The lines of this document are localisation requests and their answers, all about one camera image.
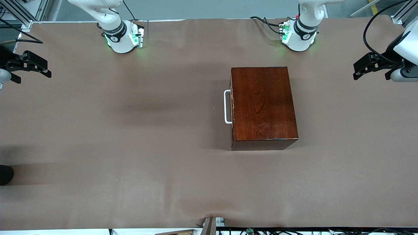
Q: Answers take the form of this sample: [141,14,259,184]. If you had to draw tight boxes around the white metal drawer handle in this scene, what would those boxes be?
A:
[224,90,233,125]

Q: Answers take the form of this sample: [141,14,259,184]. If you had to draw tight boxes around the brown table cover sheet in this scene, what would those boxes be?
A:
[0,18,418,229]

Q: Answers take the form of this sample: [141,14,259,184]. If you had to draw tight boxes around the black left base cables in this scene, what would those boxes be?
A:
[250,13,298,35]

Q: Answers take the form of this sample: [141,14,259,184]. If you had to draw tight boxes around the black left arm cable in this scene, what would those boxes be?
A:
[363,0,412,64]

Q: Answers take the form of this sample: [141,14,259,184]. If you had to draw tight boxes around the dark red-brown wooden cabinet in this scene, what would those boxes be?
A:
[230,67,299,151]

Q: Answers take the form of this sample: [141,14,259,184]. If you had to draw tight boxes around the light wood drawer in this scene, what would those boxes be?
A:
[230,68,236,149]

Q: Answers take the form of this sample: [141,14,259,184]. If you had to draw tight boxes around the black shoe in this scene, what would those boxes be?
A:
[0,165,14,186]

